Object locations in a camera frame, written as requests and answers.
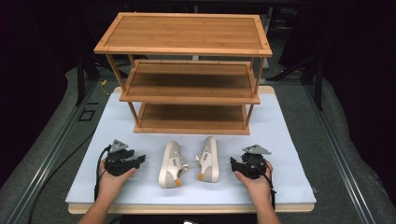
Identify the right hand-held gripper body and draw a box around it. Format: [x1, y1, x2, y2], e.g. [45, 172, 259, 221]
[241, 144, 272, 180]

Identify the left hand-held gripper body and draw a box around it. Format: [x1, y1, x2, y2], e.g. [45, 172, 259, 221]
[104, 139, 136, 177]

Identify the beige sneaker with yellow heel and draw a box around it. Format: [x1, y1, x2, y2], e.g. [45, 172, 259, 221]
[195, 135, 220, 184]
[158, 140, 191, 189]

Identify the three-tier wooden shoe rack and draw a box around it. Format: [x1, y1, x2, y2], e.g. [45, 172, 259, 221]
[93, 11, 274, 136]

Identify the person's right hand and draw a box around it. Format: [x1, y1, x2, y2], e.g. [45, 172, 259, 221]
[234, 160, 275, 203]

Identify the person's left hand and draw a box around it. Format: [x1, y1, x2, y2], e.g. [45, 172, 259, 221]
[98, 161, 137, 202]

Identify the white table mat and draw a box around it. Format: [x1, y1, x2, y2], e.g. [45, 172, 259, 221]
[64, 91, 318, 205]

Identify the small yellow tag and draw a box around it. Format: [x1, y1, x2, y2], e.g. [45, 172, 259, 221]
[100, 79, 110, 97]

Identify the black metal stand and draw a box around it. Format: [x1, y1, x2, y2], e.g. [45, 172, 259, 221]
[76, 54, 87, 106]
[313, 57, 324, 110]

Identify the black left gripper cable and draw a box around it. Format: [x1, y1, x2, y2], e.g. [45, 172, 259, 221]
[93, 145, 112, 202]

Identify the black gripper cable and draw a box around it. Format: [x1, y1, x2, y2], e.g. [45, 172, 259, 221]
[263, 172, 277, 211]
[93, 145, 112, 202]

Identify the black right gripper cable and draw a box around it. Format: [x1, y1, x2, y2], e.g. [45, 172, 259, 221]
[263, 172, 277, 211]

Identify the black floor cable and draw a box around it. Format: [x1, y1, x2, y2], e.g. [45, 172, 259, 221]
[27, 132, 95, 224]

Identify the grey metal rail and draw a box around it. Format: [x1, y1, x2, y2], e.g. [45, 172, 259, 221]
[5, 79, 98, 224]
[303, 83, 378, 224]

